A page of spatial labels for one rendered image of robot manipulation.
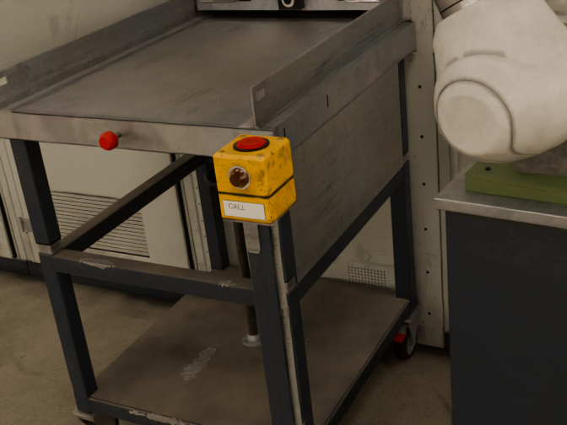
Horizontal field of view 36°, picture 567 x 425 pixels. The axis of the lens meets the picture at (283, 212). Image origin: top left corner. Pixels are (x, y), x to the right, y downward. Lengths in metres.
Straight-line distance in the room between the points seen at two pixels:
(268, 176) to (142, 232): 1.45
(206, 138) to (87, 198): 1.22
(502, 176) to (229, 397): 0.86
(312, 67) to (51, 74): 0.56
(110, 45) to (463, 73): 1.05
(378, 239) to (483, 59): 1.17
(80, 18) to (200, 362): 0.85
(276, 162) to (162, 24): 1.03
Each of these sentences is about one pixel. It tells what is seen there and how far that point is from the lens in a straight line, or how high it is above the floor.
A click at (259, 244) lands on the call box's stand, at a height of 0.76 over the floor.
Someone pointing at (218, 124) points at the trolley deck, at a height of 0.85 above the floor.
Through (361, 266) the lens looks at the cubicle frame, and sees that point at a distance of 2.28.
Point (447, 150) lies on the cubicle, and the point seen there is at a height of 0.55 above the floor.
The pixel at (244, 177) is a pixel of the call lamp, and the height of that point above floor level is 0.87.
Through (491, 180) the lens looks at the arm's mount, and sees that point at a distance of 1.34.
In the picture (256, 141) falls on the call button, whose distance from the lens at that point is 1.18.
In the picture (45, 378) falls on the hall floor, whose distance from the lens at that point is 2.46.
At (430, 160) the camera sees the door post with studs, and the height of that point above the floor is 0.52.
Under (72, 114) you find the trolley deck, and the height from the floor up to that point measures 0.85.
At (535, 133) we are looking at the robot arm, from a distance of 1.12.
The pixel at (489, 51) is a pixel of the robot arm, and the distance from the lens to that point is 1.12.
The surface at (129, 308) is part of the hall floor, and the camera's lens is 2.68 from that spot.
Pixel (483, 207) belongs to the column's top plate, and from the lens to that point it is 1.32.
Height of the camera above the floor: 1.31
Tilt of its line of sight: 25 degrees down
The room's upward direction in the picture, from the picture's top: 7 degrees counter-clockwise
